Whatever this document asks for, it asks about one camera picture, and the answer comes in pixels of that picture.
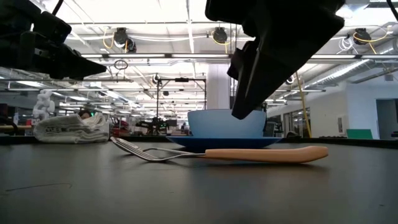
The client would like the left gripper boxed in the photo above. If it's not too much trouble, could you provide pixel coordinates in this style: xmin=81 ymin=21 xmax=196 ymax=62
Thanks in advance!
xmin=0 ymin=30 xmax=108 ymax=79

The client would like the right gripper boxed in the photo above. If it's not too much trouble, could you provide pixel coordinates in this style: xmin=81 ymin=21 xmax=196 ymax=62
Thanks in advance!
xmin=205 ymin=0 xmax=346 ymax=120

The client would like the light blue bowl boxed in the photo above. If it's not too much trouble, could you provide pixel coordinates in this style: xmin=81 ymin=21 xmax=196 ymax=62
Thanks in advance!
xmin=187 ymin=108 xmax=267 ymax=139

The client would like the blue plate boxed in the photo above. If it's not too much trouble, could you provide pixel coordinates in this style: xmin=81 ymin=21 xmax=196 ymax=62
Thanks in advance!
xmin=165 ymin=136 xmax=283 ymax=153

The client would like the metal fork beige handle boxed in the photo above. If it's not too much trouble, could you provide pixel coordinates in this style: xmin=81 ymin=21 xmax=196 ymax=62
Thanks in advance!
xmin=115 ymin=138 xmax=329 ymax=165

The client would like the white column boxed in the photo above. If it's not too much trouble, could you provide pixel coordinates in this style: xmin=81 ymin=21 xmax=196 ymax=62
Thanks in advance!
xmin=206 ymin=63 xmax=231 ymax=110

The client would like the white robot figure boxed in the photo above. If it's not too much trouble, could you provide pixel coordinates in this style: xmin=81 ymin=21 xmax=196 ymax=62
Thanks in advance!
xmin=32 ymin=90 xmax=56 ymax=121

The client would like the folded white towel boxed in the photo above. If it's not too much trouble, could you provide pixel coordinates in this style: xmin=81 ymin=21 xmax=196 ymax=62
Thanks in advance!
xmin=33 ymin=112 xmax=110 ymax=144

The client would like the wooden bar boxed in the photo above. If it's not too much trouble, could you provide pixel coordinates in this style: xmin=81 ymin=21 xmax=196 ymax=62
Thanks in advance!
xmin=0 ymin=124 xmax=33 ymax=131

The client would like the green board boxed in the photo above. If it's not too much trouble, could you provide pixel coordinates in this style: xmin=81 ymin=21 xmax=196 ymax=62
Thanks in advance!
xmin=346 ymin=129 xmax=374 ymax=140

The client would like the grey door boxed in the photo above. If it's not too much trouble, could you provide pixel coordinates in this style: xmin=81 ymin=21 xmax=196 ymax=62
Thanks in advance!
xmin=376 ymin=98 xmax=398 ymax=140

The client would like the black cable loop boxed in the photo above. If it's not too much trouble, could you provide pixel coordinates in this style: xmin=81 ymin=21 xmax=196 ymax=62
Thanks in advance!
xmin=113 ymin=59 xmax=129 ymax=71

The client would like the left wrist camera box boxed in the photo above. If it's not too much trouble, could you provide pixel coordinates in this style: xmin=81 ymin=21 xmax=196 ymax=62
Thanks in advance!
xmin=40 ymin=11 xmax=72 ymax=44

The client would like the black cord reel yellow cable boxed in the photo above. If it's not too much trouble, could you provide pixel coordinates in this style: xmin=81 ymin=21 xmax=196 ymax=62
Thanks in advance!
xmin=211 ymin=27 xmax=229 ymax=45
xmin=353 ymin=27 xmax=389 ymax=54

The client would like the large black cord reel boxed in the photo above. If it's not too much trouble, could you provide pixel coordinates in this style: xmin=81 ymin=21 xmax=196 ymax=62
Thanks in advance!
xmin=113 ymin=27 xmax=137 ymax=54

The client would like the yellow hanging cable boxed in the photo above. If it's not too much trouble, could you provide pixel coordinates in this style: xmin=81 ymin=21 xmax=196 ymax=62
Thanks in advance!
xmin=295 ymin=72 xmax=312 ymax=139

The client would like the black frame rig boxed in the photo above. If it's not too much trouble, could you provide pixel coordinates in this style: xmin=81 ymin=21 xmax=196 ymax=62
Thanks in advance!
xmin=156 ymin=77 xmax=208 ymax=125

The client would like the white wall panel box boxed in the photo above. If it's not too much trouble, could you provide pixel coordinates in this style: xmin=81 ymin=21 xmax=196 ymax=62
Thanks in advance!
xmin=337 ymin=114 xmax=348 ymax=134

